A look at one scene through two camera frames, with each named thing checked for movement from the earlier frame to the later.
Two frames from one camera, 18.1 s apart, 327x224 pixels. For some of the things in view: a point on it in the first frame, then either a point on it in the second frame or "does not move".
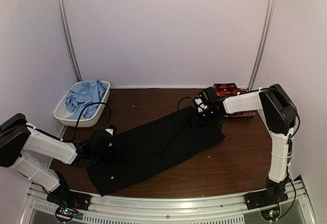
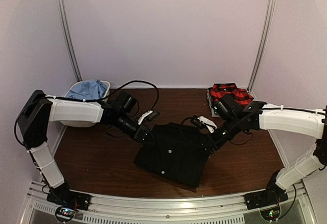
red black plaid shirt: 226,90 does not move
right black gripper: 197,121 to 207,145
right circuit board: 271,214 does not move
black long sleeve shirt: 151,143 to 177,151
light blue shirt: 84,93 does not move
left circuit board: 65,214 does not move
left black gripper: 119,155 to 141,133
